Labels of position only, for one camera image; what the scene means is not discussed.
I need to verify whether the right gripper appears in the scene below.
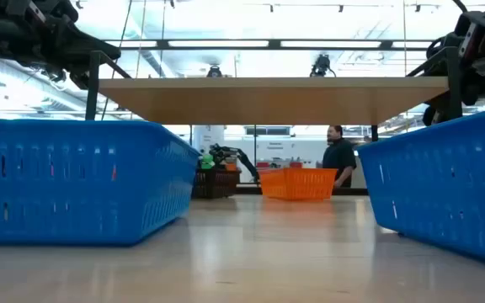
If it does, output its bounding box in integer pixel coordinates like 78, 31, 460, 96
455, 11, 485, 59

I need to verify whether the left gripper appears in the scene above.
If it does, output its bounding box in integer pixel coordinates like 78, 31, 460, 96
6, 0, 122, 76

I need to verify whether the blue plastic basket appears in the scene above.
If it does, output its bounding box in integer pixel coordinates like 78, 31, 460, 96
0, 118, 201, 247
356, 104, 485, 270

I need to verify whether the orange plastic basket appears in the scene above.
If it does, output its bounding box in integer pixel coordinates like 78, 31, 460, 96
258, 167, 338, 201

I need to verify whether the white pillar with signs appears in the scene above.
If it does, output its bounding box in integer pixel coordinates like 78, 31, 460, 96
191, 125, 226, 156

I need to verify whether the standing person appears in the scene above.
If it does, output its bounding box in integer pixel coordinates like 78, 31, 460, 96
322, 125, 358, 189

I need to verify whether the ceiling track light rail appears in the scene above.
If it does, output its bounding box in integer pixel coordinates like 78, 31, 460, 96
244, 3, 441, 13

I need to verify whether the wooden shelf black metal frame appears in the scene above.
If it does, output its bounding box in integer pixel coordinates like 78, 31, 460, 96
84, 45, 463, 127

